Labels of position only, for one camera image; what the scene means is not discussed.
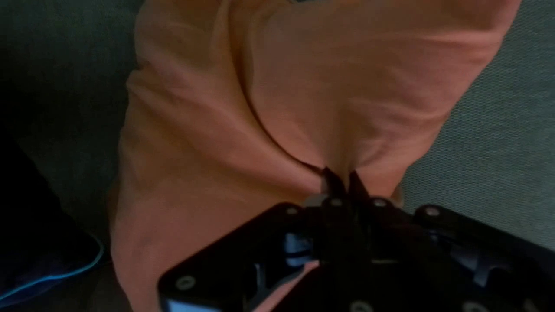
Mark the grey fabric sofa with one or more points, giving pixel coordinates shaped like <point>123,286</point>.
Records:
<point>496,144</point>

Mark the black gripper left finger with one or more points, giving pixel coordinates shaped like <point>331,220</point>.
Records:
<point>331,191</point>

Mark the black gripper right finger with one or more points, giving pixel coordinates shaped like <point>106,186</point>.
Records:
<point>361,196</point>

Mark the dark navy pillow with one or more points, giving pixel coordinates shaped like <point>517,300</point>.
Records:
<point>40,231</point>

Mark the orange cloth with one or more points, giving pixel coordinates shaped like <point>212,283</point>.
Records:
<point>231,115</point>

